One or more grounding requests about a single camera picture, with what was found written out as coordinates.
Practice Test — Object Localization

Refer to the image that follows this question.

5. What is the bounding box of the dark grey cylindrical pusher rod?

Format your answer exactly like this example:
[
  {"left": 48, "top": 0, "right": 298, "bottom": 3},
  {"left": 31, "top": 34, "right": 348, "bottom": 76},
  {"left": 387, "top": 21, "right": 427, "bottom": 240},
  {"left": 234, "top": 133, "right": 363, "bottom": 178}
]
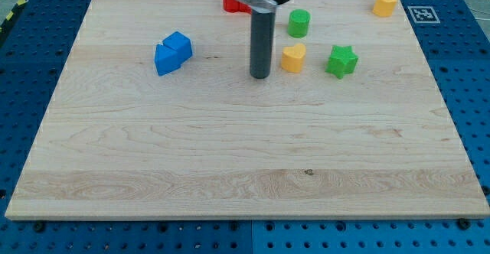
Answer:
[{"left": 250, "top": 9, "right": 276, "bottom": 79}]

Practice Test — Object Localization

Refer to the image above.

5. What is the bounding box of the yellow heart block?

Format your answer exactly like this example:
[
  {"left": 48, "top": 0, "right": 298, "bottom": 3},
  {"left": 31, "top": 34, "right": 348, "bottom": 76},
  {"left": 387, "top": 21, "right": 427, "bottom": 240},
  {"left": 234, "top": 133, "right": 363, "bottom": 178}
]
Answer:
[{"left": 280, "top": 44, "right": 306, "bottom": 73}]

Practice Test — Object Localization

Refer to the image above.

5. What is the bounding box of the green star block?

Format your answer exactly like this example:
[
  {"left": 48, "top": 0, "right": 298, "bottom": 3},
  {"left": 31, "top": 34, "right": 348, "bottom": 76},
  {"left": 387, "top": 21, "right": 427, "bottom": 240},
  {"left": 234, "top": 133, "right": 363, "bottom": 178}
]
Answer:
[{"left": 325, "top": 45, "right": 358, "bottom": 80}]

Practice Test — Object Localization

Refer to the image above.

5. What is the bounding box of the green cylinder block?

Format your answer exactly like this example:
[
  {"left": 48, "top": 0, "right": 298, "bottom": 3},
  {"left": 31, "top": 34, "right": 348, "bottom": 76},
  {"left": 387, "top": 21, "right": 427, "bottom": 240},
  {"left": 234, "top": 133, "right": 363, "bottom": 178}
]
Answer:
[{"left": 287, "top": 9, "right": 311, "bottom": 38}]

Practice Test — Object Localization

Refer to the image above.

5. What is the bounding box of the red block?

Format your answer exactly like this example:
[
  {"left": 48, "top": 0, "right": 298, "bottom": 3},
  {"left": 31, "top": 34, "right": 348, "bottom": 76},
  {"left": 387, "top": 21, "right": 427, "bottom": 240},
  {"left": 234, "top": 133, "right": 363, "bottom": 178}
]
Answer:
[{"left": 222, "top": 0, "right": 252, "bottom": 14}]

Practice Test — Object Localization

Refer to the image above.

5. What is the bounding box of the blue cube block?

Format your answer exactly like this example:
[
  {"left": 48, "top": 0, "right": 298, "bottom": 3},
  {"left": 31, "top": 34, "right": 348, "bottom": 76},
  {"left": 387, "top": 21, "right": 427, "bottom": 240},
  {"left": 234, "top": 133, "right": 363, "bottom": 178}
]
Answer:
[{"left": 162, "top": 31, "right": 193, "bottom": 64}]

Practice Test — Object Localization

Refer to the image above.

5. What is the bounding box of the blue triangular block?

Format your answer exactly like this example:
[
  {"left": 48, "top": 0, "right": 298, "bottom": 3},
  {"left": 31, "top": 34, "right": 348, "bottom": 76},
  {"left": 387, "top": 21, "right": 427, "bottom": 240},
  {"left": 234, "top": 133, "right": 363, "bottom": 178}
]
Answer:
[{"left": 154, "top": 44, "right": 181, "bottom": 76}]

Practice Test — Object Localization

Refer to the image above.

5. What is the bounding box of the yellow hexagon block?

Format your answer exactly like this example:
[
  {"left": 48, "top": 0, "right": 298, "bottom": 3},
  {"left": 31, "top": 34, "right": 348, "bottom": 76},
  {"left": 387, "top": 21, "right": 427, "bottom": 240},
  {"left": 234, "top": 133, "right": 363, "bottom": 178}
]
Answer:
[{"left": 372, "top": 0, "right": 398, "bottom": 17}]

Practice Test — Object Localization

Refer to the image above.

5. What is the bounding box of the wooden board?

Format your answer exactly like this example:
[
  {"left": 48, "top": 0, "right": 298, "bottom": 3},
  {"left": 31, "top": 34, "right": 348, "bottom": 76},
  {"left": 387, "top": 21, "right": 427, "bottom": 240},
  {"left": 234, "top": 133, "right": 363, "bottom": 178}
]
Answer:
[{"left": 5, "top": 0, "right": 489, "bottom": 220}]

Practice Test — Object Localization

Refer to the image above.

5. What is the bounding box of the white fiducial marker tag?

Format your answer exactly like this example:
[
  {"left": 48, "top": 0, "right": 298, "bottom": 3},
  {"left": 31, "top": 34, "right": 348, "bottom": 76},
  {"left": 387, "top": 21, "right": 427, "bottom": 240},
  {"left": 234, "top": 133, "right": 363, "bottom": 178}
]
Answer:
[{"left": 407, "top": 5, "right": 440, "bottom": 24}]

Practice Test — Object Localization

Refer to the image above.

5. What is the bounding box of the yellow black hazard tape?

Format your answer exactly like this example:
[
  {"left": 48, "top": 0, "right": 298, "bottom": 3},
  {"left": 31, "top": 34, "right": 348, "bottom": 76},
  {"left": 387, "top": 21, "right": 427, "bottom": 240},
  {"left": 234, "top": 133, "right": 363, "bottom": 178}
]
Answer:
[{"left": 1, "top": 0, "right": 29, "bottom": 37}]

